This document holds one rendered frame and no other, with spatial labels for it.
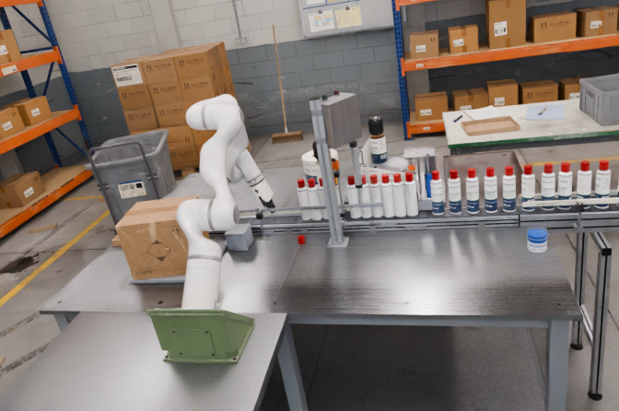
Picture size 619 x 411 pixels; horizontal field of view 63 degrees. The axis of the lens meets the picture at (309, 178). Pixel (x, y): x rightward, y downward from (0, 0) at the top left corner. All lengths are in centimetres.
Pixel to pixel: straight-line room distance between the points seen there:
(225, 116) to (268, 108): 508
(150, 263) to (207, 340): 66
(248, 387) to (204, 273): 41
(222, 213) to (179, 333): 43
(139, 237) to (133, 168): 226
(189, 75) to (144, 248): 358
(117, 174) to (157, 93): 155
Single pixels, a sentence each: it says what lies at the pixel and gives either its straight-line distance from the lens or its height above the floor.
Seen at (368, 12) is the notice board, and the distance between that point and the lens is 643.
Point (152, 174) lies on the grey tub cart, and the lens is 444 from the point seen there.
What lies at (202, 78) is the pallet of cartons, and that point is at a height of 112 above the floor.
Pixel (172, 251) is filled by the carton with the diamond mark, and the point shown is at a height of 97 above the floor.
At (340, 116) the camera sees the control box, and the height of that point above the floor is 141.
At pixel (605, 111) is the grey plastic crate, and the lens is 361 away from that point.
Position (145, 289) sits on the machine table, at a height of 83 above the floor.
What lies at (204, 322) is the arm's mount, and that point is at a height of 100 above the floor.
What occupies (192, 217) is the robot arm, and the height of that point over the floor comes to 122.
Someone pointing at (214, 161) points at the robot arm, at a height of 137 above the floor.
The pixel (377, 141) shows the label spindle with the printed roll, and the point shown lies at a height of 105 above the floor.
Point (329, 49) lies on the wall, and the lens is 667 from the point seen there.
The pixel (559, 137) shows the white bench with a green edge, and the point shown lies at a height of 78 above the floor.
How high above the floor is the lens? 196
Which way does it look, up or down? 22 degrees down
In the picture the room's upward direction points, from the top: 10 degrees counter-clockwise
